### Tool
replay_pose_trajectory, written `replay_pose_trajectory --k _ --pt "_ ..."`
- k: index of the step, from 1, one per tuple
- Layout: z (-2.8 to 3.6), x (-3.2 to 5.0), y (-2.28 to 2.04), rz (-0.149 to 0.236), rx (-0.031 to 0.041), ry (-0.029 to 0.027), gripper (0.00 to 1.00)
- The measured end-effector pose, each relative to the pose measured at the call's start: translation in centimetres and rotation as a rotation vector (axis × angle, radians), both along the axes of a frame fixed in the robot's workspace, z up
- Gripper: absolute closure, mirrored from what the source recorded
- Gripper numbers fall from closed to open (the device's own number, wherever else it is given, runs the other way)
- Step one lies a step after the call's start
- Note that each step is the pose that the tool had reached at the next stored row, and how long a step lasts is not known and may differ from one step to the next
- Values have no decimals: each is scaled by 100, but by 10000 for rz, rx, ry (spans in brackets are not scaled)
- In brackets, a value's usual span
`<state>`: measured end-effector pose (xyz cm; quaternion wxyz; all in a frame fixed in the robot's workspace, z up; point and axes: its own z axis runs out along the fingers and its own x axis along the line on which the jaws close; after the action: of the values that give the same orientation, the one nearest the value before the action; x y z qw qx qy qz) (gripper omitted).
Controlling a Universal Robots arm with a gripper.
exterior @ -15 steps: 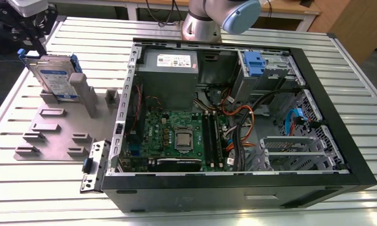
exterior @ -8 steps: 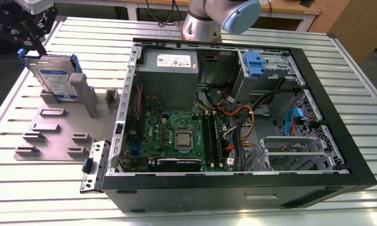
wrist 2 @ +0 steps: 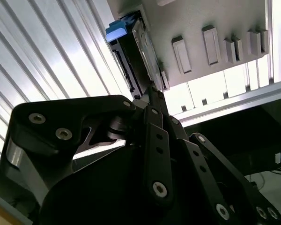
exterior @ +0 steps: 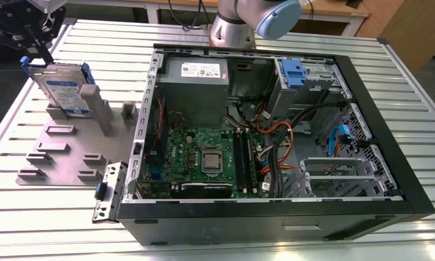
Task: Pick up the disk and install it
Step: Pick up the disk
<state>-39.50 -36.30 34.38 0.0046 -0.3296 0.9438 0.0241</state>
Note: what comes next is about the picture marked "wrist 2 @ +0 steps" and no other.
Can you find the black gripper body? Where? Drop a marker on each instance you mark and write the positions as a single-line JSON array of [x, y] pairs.
[[96, 199]]

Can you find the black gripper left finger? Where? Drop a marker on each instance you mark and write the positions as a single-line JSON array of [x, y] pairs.
[[61, 117]]

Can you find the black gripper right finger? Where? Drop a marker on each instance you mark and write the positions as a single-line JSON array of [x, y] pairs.
[[201, 159]]

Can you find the hard disk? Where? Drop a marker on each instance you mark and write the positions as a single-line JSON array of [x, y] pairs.
[[131, 61]]

